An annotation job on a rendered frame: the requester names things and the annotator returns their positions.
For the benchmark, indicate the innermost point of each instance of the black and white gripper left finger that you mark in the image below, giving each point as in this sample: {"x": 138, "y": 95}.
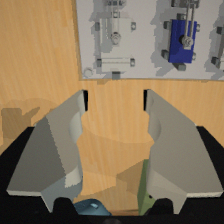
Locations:
{"x": 43, "y": 162}

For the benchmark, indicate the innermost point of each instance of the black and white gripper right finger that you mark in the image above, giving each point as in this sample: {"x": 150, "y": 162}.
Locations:
{"x": 186, "y": 163}

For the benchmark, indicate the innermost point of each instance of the red-handled toggle clamp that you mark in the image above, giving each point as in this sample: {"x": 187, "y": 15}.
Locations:
{"x": 115, "y": 36}

